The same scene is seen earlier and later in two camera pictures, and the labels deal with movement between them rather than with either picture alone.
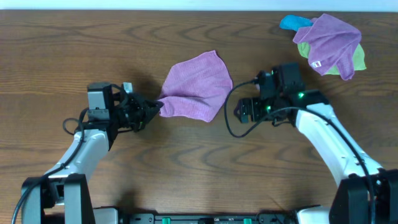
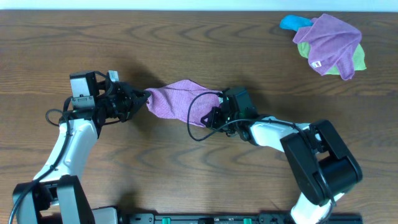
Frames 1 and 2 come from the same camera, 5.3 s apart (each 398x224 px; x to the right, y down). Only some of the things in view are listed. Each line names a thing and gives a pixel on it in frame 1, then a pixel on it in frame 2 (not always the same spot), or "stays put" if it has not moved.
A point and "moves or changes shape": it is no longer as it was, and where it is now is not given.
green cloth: x=359 y=63 stays put
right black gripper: x=255 y=114 -> x=209 y=116
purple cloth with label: x=332 y=45 stays put
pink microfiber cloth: x=196 y=89 moves or changes shape
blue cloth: x=294 y=22 stays put
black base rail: x=208 y=218 stays put
